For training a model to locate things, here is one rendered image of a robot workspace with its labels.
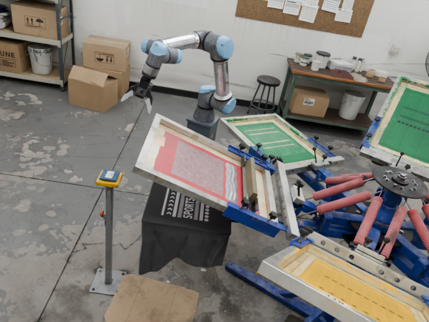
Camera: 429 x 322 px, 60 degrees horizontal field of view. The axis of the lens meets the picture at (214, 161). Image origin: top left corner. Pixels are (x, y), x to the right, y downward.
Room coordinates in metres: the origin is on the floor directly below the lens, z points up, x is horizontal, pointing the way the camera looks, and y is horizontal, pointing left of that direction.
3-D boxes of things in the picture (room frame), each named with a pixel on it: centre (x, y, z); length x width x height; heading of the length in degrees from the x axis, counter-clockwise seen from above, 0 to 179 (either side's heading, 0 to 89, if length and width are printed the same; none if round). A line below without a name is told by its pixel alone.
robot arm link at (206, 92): (2.33, 0.12, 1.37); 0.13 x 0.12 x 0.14; 58
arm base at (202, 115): (2.33, 0.13, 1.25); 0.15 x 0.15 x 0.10
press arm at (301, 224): (1.74, -0.40, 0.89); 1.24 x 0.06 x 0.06; 93
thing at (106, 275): (1.80, 0.60, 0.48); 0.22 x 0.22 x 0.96; 3
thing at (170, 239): (1.51, 0.07, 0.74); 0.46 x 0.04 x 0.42; 93
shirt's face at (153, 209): (1.71, 0.09, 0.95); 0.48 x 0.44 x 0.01; 93
